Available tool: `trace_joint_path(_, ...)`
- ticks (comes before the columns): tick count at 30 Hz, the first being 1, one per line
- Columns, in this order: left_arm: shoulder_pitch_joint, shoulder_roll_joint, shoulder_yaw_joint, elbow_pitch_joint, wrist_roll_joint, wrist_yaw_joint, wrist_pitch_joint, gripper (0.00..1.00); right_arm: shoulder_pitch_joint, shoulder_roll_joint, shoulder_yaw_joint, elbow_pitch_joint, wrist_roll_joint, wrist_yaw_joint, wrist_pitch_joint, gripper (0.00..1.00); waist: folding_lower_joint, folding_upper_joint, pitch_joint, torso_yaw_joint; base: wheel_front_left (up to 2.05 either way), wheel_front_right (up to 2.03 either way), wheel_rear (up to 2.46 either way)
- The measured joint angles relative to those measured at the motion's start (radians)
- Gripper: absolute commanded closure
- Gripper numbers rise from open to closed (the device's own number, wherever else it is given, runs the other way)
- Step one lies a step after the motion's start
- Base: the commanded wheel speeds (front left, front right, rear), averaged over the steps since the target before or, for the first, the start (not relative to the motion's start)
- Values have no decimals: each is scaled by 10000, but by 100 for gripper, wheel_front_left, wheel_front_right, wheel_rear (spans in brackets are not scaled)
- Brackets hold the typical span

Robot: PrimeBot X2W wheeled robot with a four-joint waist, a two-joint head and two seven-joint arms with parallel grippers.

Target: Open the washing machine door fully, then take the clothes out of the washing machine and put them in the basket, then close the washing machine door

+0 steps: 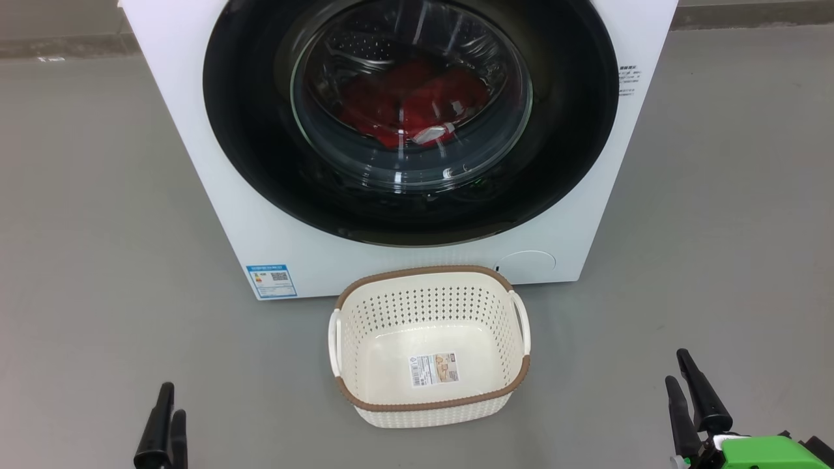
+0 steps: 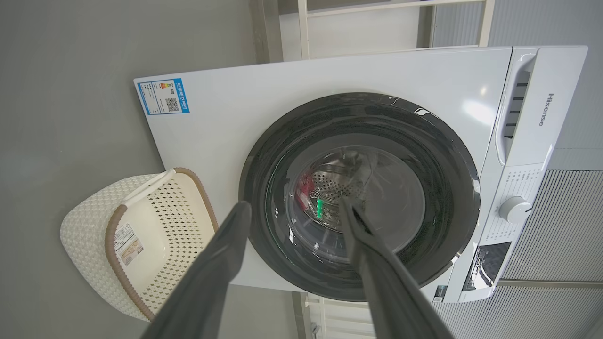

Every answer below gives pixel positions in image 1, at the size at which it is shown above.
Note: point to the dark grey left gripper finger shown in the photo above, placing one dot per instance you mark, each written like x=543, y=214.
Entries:
x=178, y=443
x=155, y=436

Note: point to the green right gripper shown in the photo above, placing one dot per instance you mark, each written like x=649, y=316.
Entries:
x=749, y=454

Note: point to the black round glass washer door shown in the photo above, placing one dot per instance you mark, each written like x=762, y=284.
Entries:
x=260, y=150

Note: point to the red garment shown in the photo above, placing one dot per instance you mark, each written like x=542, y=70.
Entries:
x=391, y=98

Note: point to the cream basket with brown rim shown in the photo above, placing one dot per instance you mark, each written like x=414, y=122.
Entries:
x=391, y=326

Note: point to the white washing machine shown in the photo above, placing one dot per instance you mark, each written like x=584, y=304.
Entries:
x=182, y=163

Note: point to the perforated steel washer drum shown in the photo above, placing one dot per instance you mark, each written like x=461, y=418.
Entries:
x=391, y=39

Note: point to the blue energy label sticker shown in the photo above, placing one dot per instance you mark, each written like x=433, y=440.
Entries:
x=271, y=281

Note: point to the round white filter cover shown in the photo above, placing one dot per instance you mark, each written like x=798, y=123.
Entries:
x=526, y=267

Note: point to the paper product label sticker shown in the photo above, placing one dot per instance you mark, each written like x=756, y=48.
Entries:
x=433, y=369

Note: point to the printed text label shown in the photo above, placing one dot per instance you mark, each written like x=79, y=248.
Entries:
x=628, y=79

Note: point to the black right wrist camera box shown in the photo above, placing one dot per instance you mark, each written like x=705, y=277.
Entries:
x=819, y=451

